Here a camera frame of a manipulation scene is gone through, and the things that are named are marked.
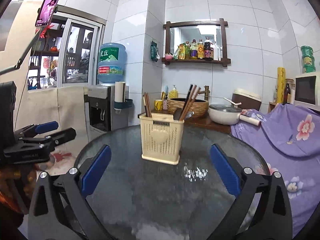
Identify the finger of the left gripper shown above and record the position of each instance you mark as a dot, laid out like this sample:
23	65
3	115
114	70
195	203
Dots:
31	131
52	137

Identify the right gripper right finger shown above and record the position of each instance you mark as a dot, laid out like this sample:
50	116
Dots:
272	218

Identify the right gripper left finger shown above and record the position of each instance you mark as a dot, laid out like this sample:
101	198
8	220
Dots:
59	209

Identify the black chopstick gold band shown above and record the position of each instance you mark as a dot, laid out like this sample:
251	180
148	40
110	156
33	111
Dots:
186	100

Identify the black chopstick silver band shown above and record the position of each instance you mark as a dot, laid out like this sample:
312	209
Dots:
145	106

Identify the reddish brown wooden chopstick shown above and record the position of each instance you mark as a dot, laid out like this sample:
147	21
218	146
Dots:
193	99

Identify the white water dispenser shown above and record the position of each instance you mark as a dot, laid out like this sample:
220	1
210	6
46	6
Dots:
101	116

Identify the purple floral cloth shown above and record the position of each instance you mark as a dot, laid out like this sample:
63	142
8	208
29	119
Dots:
288	140

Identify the teal towel holder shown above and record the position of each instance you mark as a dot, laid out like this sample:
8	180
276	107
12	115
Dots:
123	105

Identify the blue water bottle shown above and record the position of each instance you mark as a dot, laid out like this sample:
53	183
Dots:
111	63

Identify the white frying pan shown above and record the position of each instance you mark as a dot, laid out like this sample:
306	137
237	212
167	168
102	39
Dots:
229	115

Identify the dark brown wooden chopstick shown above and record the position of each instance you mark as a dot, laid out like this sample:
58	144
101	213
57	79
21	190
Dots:
148	105

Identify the brown rice cooker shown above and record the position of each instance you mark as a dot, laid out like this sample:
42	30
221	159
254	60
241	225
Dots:
248	100

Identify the smartphone on stand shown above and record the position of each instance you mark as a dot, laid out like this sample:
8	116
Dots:
45	13

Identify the cream plastic utensil holder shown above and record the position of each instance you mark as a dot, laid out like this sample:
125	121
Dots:
161	138

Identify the yellow mug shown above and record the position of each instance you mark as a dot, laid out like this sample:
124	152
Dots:
159	104

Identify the woven wicker basket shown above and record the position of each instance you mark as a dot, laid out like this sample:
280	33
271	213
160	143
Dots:
199	107

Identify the white microwave oven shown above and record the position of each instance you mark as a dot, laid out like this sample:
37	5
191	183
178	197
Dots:
307	92

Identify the yellow foil roll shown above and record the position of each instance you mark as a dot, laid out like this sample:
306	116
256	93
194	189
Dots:
281	83

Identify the brass faucet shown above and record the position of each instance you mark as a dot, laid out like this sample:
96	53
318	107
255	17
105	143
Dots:
205	93

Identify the yellow soap bottle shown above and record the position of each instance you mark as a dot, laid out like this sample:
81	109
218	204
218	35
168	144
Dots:
173	93

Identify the wooden wall shelf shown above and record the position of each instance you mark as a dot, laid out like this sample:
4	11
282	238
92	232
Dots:
202	41

